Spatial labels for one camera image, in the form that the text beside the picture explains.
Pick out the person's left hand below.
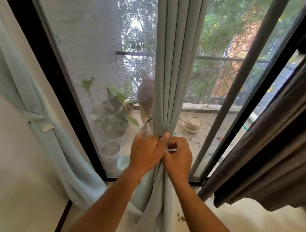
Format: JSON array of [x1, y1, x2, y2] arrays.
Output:
[[128, 131, 171, 177]]

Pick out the dried brown plant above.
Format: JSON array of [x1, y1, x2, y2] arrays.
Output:
[[137, 77, 155, 125]]

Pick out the thin-stemmed green plant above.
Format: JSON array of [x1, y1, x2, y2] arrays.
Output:
[[76, 76, 96, 106]]

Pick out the person's right forearm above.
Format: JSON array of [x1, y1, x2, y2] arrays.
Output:
[[167, 174, 230, 232]]

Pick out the orange building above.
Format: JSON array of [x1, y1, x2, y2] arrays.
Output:
[[215, 14, 268, 96]]

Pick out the white round plant pot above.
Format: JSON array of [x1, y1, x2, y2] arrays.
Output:
[[100, 140, 122, 159]]

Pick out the light blue tied curtain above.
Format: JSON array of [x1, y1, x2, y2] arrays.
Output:
[[0, 17, 107, 211]]

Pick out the black skirting strip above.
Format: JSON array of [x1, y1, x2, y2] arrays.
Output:
[[54, 198, 73, 232]]

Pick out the person's left forearm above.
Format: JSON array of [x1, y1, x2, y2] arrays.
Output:
[[68, 167, 153, 232]]

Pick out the grey mesh screen door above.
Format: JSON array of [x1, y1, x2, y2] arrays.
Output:
[[31, 0, 291, 180]]

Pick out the metal balcony railing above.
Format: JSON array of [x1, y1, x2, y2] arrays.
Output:
[[116, 51, 271, 107]]

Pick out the grey-blue pleated curtain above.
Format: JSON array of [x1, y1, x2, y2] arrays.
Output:
[[130, 0, 211, 232]]

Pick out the white pot on saucer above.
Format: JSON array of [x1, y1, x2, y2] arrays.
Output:
[[182, 119, 202, 133]]

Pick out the light blue bowl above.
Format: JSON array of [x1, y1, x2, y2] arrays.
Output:
[[116, 156, 131, 171]]

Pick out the black window frame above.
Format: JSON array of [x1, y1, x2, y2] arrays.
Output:
[[7, 0, 306, 185]]

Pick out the person's right hand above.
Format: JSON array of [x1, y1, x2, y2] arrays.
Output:
[[162, 137, 193, 183]]

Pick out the dark brown curtain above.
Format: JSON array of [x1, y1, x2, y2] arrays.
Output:
[[197, 33, 306, 213]]

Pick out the green trees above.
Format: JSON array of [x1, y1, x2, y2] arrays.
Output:
[[118, 0, 306, 96]]

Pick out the green leafy potted plant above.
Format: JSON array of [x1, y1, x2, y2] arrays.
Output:
[[102, 84, 140, 142]]

